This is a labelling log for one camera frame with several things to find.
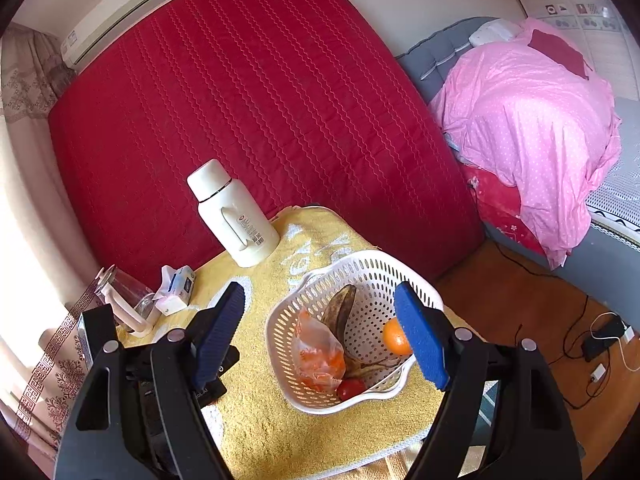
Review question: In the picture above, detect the dark red cloth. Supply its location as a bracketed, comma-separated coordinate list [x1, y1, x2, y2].
[529, 29, 591, 81]

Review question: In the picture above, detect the black power strip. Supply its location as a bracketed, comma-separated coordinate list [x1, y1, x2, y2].
[581, 327, 633, 362]

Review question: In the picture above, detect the yellow and white towel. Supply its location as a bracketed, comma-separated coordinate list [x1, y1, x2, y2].
[112, 205, 501, 480]

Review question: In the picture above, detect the pink dotted blanket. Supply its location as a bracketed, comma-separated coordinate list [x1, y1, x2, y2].
[429, 16, 623, 270]

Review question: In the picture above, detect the white pillow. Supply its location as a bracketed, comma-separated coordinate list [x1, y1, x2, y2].
[469, 18, 518, 47]

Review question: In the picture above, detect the black cable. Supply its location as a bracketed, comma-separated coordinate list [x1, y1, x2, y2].
[492, 240, 631, 411]

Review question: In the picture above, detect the orange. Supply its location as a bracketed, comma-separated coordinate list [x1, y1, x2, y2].
[383, 316, 416, 357]

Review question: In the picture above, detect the plastic bag of oranges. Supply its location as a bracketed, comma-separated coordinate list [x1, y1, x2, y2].
[291, 308, 347, 392]

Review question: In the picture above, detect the overripe brown banana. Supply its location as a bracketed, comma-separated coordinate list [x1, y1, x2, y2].
[322, 283, 403, 378]

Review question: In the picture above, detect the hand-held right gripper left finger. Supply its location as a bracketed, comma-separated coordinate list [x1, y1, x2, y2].
[55, 281, 246, 480]

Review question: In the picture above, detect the white thermos jug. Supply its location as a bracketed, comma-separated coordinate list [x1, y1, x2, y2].
[186, 158, 281, 268]

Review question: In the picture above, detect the white plastic basket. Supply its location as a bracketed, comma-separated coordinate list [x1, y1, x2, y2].
[264, 250, 446, 415]

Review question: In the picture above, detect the glass kettle with white handle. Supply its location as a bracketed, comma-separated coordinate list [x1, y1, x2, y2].
[92, 266, 156, 336]

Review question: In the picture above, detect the red quilted mattress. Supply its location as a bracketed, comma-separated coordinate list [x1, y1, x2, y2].
[47, 0, 486, 286]

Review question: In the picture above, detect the white lace bed cover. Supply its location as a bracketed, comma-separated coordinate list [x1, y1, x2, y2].
[585, 145, 640, 233]

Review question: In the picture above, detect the tissue pack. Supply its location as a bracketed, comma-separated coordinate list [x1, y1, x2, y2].
[152, 265, 197, 317]

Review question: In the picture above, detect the white air conditioner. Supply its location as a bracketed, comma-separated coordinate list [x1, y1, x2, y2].
[60, 0, 180, 68]

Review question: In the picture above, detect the gray bed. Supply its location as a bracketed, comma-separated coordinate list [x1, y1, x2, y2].
[395, 16, 640, 311]

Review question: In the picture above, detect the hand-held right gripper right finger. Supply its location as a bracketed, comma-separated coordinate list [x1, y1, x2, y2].
[393, 281, 583, 480]

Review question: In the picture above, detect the patterned curtain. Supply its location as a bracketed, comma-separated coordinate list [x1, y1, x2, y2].
[0, 25, 116, 461]

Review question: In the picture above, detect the small red tomato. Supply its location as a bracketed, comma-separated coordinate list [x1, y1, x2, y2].
[336, 379, 367, 402]

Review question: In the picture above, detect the red floral sheet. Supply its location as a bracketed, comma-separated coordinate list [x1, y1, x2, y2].
[462, 162, 548, 256]

